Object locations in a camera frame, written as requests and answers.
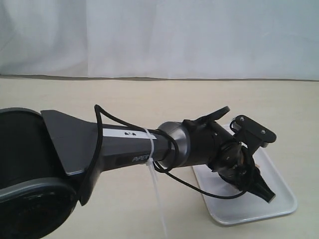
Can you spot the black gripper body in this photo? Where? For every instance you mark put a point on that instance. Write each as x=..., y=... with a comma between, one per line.
x=237, y=167

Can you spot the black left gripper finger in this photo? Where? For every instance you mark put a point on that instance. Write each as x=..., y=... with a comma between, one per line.
x=259, y=188

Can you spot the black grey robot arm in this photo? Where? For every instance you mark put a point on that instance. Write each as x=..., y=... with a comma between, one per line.
x=50, y=161

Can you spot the white plastic tray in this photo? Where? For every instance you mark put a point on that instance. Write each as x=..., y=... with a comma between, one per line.
x=247, y=208

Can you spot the white zip tie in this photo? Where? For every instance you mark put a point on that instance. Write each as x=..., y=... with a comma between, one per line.
x=150, y=164

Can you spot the white backdrop curtain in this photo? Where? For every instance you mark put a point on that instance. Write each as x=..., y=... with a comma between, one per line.
x=167, y=39

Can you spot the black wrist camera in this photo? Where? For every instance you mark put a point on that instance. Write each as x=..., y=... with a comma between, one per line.
x=251, y=133

